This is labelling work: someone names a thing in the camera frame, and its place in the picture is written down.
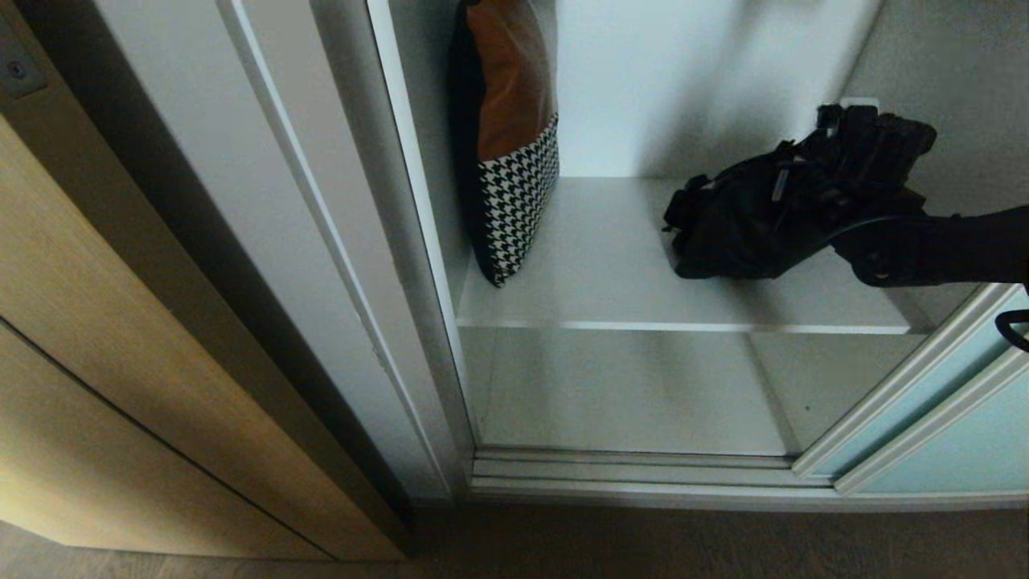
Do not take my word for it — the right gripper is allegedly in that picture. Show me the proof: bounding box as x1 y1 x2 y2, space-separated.
804 103 938 199

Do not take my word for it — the black fabric bag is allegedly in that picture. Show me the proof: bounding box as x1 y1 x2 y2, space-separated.
662 143 847 281

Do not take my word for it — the pale blue sliding wardrobe door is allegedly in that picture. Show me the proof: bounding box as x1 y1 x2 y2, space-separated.
792 281 1029 496

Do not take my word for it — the white wardrobe shelf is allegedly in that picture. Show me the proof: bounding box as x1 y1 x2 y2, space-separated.
455 177 914 335

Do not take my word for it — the white door floor track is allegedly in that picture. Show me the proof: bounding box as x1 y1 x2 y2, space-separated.
469 446 1029 513

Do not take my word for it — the brown houndstooth cushion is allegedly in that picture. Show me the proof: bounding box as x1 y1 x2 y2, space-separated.
447 0 560 288

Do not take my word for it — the light wooden cabinet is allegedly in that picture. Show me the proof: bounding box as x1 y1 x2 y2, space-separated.
0 113 412 562

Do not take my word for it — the black cable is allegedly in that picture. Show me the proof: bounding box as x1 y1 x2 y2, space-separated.
994 309 1029 353

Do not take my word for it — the white wardrobe frame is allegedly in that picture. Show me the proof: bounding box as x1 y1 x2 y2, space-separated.
92 0 477 501

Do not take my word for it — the grey metal wall plate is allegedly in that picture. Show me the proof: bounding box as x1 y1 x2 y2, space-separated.
0 12 47 100

